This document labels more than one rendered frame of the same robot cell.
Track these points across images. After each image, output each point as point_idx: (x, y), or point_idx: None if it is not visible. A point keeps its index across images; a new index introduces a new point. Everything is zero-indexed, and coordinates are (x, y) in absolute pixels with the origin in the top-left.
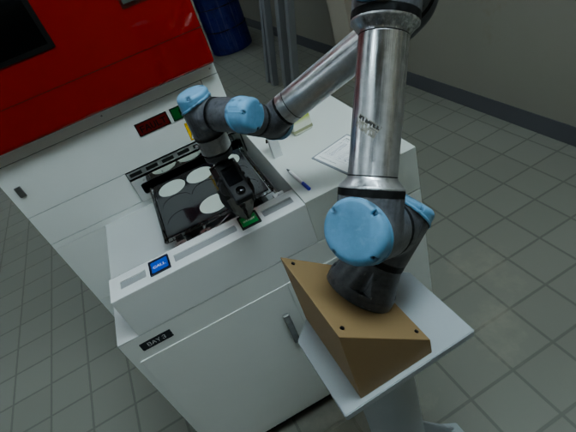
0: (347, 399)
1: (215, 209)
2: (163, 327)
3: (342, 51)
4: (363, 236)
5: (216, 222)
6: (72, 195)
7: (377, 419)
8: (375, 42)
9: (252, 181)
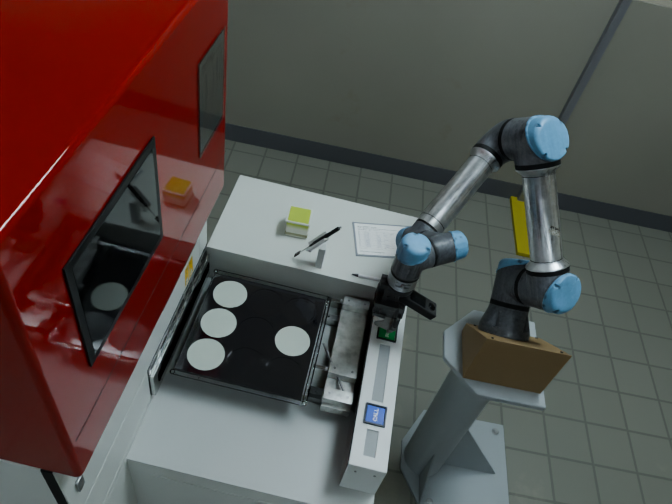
0: (536, 399)
1: (305, 345)
2: None
3: (477, 177)
4: (573, 293)
5: None
6: (112, 441)
7: (470, 423)
8: (552, 182)
9: (297, 300)
